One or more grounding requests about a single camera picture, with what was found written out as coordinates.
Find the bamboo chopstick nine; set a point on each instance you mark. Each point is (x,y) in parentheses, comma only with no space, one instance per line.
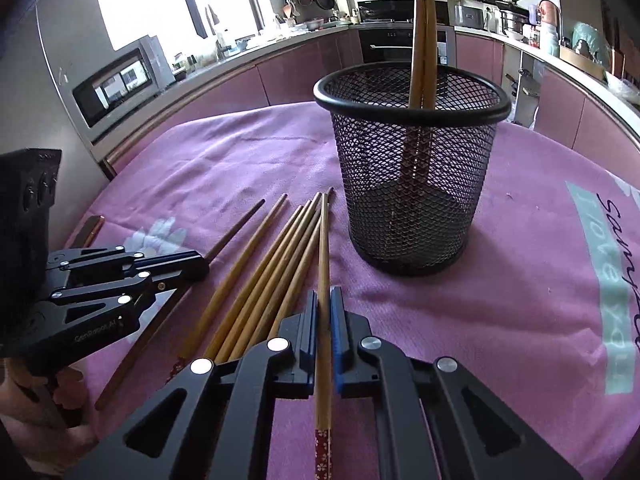
(294,273)

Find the bamboo chopstick three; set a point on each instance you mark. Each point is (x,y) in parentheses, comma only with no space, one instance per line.
(233,312)

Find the black built-in oven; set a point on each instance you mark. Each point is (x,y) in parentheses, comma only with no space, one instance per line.
(382,42)

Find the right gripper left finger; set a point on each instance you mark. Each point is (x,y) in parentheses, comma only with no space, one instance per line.
(213,421)

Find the pink kitchen cabinets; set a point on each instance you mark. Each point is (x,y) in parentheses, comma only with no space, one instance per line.
(559,101)

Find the dark bamboo chopstick two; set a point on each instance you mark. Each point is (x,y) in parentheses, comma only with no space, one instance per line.
(160,316)

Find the black mesh utensil holder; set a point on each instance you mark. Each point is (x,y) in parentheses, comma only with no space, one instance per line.
(412,176)

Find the bamboo chopstick four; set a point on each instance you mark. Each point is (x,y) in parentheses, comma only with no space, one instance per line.
(252,299)

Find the silver microwave oven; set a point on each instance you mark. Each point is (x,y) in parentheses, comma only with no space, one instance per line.
(137,75)

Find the bamboo chopstick five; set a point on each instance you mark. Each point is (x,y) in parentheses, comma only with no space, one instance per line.
(268,302)

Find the pink floral tablecloth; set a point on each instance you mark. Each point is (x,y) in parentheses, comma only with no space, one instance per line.
(542,306)

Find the bamboo chopstick one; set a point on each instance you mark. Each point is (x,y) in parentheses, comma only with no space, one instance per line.
(199,331)

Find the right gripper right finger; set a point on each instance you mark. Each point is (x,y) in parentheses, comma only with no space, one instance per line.
(434,420)

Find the steel pot on counter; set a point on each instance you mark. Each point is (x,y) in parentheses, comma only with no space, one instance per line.
(513,20)

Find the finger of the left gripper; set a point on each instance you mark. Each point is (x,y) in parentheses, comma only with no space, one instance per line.
(70,302)
(91,266)

